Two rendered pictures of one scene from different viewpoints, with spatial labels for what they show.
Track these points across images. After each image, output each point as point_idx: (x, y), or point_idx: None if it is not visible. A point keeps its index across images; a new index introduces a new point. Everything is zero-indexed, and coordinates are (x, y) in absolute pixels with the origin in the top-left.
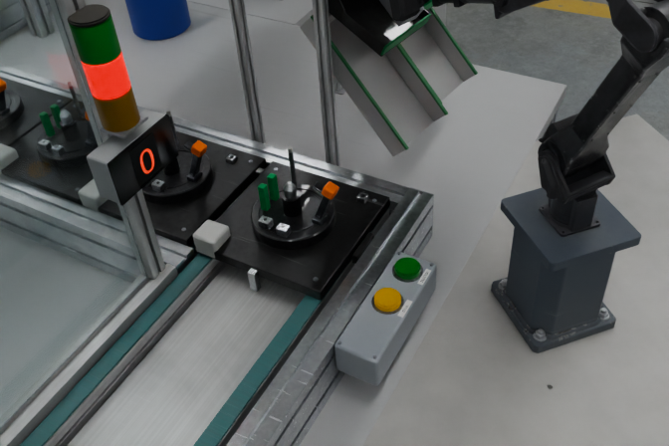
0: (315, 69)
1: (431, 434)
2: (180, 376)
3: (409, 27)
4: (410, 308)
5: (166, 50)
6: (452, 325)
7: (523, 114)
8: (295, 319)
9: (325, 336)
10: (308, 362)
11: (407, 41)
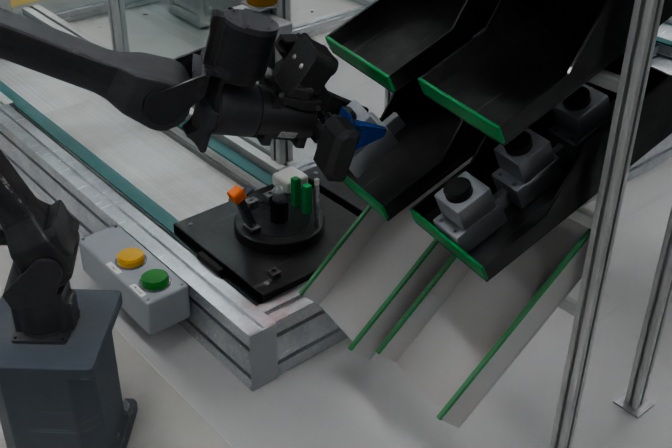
0: None
1: None
2: (181, 179)
3: (378, 199)
4: (112, 272)
5: None
6: (120, 361)
7: None
8: (169, 219)
9: (129, 221)
10: (113, 208)
11: (492, 307)
